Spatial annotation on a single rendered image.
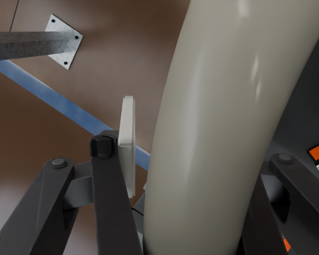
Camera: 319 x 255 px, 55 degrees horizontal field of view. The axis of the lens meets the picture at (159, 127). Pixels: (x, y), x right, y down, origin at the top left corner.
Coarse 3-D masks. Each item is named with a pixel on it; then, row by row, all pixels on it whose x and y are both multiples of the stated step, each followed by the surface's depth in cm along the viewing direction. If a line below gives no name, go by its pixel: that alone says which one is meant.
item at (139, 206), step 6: (144, 186) 165; (144, 192) 90; (144, 198) 87; (138, 204) 84; (132, 210) 81; (138, 210) 81; (138, 216) 80; (138, 222) 78; (138, 228) 76; (138, 234) 76
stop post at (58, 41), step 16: (0, 32) 121; (16, 32) 129; (32, 32) 138; (48, 32) 148; (64, 32) 154; (0, 48) 116; (16, 48) 124; (32, 48) 133; (48, 48) 143; (64, 48) 156; (64, 64) 159
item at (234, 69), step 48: (192, 0) 7; (240, 0) 6; (288, 0) 6; (192, 48) 7; (240, 48) 6; (288, 48) 6; (192, 96) 7; (240, 96) 6; (288, 96) 7; (192, 144) 7; (240, 144) 7; (192, 192) 7; (240, 192) 7; (144, 240) 9; (192, 240) 8
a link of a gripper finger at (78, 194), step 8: (88, 160) 14; (80, 168) 13; (88, 168) 13; (80, 176) 13; (88, 176) 13; (72, 184) 13; (80, 184) 13; (88, 184) 13; (72, 192) 13; (80, 192) 13; (88, 192) 13; (64, 200) 13; (72, 200) 13; (80, 200) 13; (88, 200) 13; (64, 208) 13
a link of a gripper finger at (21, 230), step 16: (64, 160) 13; (48, 176) 12; (64, 176) 12; (32, 192) 11; (48, 192) 11; (64, 192) 11; (16, 208) 10; (32, 208) 10; (48, 208) 10; (16, 224) 9; (32, 224) 9; (48, 224) 10; (64, 224) 12; (0, 240) 9; (16, 240) 9; (32, 240) 9; (48, 240) 10; (64, 240) 12
